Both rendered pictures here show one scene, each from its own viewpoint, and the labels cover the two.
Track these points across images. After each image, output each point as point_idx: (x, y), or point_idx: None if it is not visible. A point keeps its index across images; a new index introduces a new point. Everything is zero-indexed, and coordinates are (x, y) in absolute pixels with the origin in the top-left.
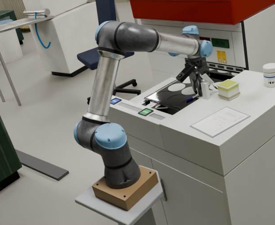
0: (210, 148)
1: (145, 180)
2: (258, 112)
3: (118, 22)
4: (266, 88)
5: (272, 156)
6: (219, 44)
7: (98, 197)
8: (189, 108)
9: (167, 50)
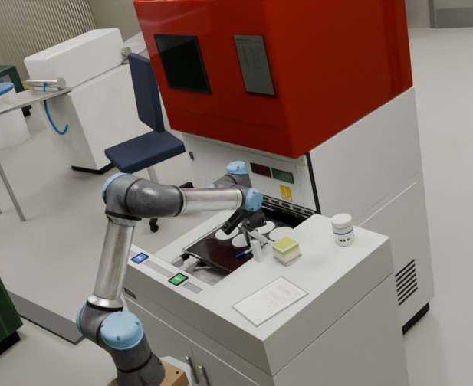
0: (254, 341)
1: (169, 384)
2: (319, 287)
3: (130, 179)
4: (336, 246)
5: (343, 341)
6: (281, 178)
7: None
8: (234, 276)
9: (197, 210)
